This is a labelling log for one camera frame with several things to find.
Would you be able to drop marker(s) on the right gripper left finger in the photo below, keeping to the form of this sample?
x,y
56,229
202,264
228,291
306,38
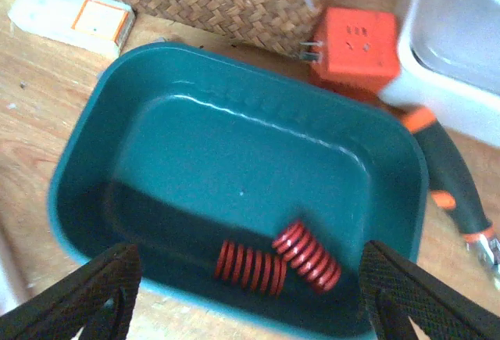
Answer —
x,y
96,301

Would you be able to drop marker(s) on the orange handled soldering iron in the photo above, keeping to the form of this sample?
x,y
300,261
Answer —
x,y
451,185

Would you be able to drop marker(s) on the small orange red box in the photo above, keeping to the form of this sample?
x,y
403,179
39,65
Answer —
x,y
355,48

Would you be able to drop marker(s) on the white clear lidded case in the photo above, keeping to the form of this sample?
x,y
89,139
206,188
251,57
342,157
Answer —
x,y
449,55

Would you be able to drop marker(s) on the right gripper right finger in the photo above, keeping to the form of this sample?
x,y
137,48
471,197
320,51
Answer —
x,y
398,294

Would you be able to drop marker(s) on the red spring front tray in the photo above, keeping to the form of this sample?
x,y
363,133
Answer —
x,y
297,246

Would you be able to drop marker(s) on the small clear parts box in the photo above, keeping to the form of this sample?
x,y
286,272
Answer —
x,y
99,26

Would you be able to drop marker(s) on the dark green plastic tray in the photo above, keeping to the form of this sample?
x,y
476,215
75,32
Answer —
x,y
179,150

